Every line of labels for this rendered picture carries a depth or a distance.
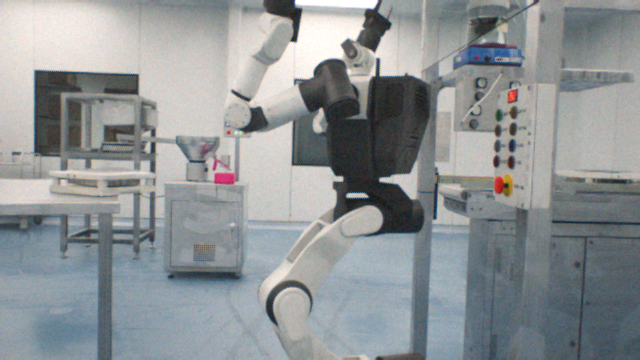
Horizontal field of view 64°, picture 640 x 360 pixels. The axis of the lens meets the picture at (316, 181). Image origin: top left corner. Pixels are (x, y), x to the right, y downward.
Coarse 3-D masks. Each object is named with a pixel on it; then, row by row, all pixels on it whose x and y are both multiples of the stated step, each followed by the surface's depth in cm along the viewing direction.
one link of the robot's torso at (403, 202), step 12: (348, 180) 160; (360, 180) 158; (348, 192) 156; (360, 192) 157; (372, 192) 158; (384, 192) 159; (396, 192) 161; (336, 204) 164; (396, 204) 161; (408, 204) 162; (420, 204) 167; (336, 216) 164; (396, 216) 162; (408, 216) 163; (420, 216) 165; (396, 228) 164; (408, 228) 165; (420, 228) 167
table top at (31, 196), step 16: (0, 192) 169; (16, 192) 170; (32, 192) 172; (48, 192) 174; (0, 208) 139; (16, 208) 141; (32, 208) 142; (48, 208) 144; (64, 208) 145; (80, 208) 147; (96, 208) 148; (112, 208) 150
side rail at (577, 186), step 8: (464, 184) 185; (472, 184) 185; (480, 184) 186; (488, 184) 186; (568, 184) 187; (576, 184) 187; (584, 184) 188; (592, 184) 188; (600, 184) 188; (608, 184) 188; (616, 184) 188; (624, 184) 188; (632, 184) 189; (624, 192) 189; (632, 192) 189
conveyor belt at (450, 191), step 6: (444, 186) 208; (450, 186) 203; (456, 186) 203; (444, 192) 204; (450, 192) 197; (456, 192) 190; (462, 192) 187; (558, 192) 189; (564, 192) 189; (576, 192) 189; (582, 192) 190; (588, 192) 190; (594, 192) 190; (600, 192) 191; (606, 192) 192; (456, 198) 191
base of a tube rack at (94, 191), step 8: (56, 192) 173; (64, 192) 171; (72, 192) 169; (80, 192) 168; (88, 192) 166; (96, 192) 165; (104, 192) 165; (112, 192) 168; (120, 192) 173; (128, 192) 176; (136, 192) 180; (144, 192) 181
